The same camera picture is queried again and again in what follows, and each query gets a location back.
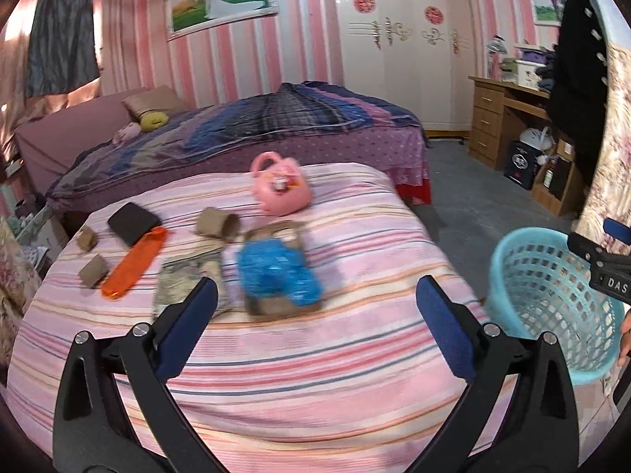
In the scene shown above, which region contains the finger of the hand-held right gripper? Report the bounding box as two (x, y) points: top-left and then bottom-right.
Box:
(604, 218), (631, 246)
(567, 231), (614, 267)

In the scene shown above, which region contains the dark grey window curtain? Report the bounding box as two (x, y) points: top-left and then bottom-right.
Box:
(24, 0), (102, 99)

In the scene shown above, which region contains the pink striped tablecloth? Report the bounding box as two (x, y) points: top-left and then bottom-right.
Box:
(7, 162), (498, 473)

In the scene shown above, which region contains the cardboard box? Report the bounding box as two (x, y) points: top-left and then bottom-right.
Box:
(532, 158), (575, 203)

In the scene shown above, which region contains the white storage box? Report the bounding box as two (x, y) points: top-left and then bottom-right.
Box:
(515, 56), (548, 90)

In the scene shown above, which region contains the purple bed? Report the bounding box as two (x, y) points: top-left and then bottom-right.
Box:
(12, 81), (435, 237)

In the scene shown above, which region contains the black hanging coat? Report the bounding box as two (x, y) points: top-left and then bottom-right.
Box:
(547, 0), (614, 193)

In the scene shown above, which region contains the person's right hand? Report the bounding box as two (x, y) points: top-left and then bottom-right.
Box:
(617, 308), (631, 368)

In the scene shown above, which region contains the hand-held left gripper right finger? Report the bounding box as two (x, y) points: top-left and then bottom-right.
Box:
(415, 276), (580, 473)

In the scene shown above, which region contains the black wallet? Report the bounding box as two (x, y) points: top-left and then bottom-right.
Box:
(107, 202), (161, 247)

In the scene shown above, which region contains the framed wall photo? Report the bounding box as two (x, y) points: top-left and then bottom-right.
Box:
(165, 0), (277, 41)

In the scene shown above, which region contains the black printed box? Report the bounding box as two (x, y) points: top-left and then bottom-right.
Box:
(504, 140), (543, 190)

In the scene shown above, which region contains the white wardrobe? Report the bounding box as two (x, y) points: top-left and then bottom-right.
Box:
(332, 0), (476, 134)

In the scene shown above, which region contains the floral beige curtain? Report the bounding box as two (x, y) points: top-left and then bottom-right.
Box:
(0, 217), (50, 385)

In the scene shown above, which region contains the blue plastic bag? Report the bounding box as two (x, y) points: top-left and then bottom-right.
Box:
(238, 240), (323, 306)

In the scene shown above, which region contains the white helmet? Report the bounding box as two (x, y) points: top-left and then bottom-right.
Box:
(520, 127), (553, 151)

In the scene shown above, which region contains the orange plastic wrapper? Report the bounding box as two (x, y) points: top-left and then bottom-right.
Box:
(101, 227), (168, 301)

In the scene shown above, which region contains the purple box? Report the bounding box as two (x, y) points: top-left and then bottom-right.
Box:
(517, 42), (555, 60)

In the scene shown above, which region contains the desk lamp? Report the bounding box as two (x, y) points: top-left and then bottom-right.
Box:
(485, 34), (508, 80)

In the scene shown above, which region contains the pink sheer curtain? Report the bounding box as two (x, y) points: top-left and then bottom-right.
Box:
(0, 0), (144, 158)

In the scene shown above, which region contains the teal plastic basket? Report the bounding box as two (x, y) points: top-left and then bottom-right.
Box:
(485, 227), (626, 386)

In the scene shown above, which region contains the pink cartoon mug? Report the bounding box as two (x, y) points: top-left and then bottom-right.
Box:
(250, 152), (312, 216)

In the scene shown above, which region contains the grey green printed packet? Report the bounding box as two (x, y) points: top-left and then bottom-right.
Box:
(153, 246), (232, 318)

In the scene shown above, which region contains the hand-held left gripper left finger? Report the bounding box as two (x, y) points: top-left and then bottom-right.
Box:
(53, 277), (232, 473)

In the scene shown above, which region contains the wooden desk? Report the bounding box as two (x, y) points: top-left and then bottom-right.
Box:
(468, 75), (592, 218)

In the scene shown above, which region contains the brown phone case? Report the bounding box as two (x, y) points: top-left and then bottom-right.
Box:
(245, 221), (323, 320)

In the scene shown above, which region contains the round cardboard tube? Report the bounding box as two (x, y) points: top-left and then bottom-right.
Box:
(197, 207), (241, 242)

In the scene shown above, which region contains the brown pillow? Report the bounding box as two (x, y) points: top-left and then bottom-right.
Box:
(122, 85), (185, 120)

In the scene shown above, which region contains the striped plaid quilt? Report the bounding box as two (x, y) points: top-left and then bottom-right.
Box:
(47, 81), (427, 208)

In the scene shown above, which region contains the yellow plush cushion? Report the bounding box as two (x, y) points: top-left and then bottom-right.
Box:
(139, 111), (169, 132)

